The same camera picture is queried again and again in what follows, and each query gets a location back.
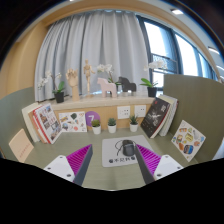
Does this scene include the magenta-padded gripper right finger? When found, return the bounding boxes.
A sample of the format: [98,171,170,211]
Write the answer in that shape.
[133,143,184,185]

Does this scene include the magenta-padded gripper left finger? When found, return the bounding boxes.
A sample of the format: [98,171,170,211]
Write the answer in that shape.
[43,144,94,187]

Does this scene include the dark grey computer mouse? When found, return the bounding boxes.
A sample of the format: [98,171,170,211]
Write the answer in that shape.
[121,139,136,157]

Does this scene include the white printed mouse pad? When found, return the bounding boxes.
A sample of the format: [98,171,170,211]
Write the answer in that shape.
[101,134,155,168]

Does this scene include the small succulent in white pot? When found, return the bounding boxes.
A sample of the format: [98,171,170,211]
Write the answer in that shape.
[107,117,118,134]
[128,114,139,133]
[91,118,102,135]

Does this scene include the white card with stickers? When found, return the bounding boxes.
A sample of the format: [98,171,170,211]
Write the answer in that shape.
[58,110,88,133]

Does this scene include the colourful sticker card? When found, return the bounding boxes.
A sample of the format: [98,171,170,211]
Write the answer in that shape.
[170,119,207,163]

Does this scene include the black cover book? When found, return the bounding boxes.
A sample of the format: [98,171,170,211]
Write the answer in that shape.
[140,97,171,139]

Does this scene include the purple round number sign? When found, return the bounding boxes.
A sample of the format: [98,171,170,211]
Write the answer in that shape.
[84,110,101,127]

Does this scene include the white book with red label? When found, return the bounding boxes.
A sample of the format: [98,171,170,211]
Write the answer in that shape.
[32,111,51,144]

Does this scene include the white books stack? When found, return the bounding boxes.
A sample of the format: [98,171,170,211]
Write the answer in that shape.
[158,94,179,137]

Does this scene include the tan book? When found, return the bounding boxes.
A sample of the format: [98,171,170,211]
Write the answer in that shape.
[28,109,46,144]

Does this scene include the peach paper booklet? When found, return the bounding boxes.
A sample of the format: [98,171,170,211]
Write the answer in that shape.
[8,128,35,164]

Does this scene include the white orchid in black pot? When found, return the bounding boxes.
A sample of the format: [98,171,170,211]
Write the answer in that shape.
[37,70,66,104]

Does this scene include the large-leafed white orchid, black pot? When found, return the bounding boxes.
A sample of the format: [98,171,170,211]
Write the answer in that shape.
[139,59,168,98]

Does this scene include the pink wooden horse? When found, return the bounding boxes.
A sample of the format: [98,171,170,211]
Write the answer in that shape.
[96,77,118,99]

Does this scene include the wooden hand model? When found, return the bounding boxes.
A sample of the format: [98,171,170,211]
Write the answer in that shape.
[65,68,81,102]

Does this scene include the dark grey wooden horse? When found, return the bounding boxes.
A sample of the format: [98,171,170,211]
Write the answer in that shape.
[117,76,138,94]

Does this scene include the grey-green partition panel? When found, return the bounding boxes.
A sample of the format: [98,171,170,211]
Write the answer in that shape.
[162,73,224,164]
[0,87,36,161]

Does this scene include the wooden artist mannequin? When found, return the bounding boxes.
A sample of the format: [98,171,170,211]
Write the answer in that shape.
[82,59,97,98]

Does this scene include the white orchid behind horses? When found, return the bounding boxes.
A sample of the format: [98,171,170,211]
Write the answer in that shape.
[96,63,122,86]

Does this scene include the black-framed window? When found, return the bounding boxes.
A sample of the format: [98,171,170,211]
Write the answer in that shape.
[138,16,216,98]

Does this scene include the grey curtain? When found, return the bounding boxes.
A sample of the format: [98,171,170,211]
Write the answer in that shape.
[34,9,153,103]

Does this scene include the ceiling lights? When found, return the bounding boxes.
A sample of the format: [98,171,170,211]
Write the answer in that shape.
[170,8,224,81]

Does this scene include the white wall socket plate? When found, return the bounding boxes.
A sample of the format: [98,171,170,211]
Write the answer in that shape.
[134,104,147,118]
[116,105,132,120]

